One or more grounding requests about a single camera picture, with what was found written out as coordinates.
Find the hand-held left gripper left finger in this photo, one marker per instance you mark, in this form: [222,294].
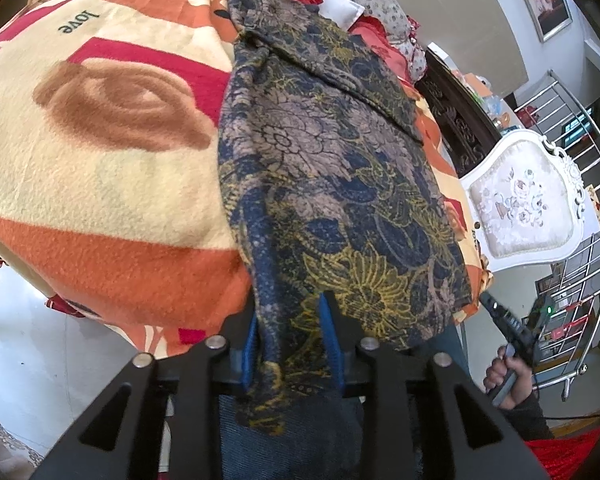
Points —
[250,352]

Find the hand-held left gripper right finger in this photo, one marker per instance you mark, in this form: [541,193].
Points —
[332,355]

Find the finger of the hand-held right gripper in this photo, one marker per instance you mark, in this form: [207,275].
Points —
[500,312]

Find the dark floral patterned garment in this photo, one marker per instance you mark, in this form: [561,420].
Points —
[330,185]

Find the person's right forearm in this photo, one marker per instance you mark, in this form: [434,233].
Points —
[527,420]

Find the person's right hand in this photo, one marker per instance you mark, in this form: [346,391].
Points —
[495,375]

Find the white upholstered chair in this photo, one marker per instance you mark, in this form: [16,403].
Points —
[520,200]

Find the red cloth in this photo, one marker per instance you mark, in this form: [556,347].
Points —
[565,455]

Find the pile of colourful packets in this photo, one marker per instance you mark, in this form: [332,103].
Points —
[495,105]

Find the red orange rose blanket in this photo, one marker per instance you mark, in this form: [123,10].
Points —
[105,185]

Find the metal stair railing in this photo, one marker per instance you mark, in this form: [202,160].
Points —
[580,104]

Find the white lace cloth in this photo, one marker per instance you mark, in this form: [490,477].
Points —
[5,445]

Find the white pillow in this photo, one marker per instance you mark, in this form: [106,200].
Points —
[340,7]

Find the framed wall picture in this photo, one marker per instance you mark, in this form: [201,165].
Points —
[542,0]

